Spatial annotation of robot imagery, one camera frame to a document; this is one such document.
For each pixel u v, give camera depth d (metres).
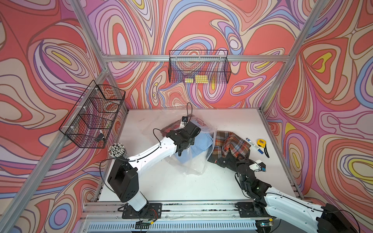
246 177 0.61
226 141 0.89
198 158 0.93
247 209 0.73
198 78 0.91
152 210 0.73
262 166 0.73
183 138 0.60
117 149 0.76
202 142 0.95
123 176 0.42
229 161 0.89
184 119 0.72
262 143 0.98
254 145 0.97
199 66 0.97
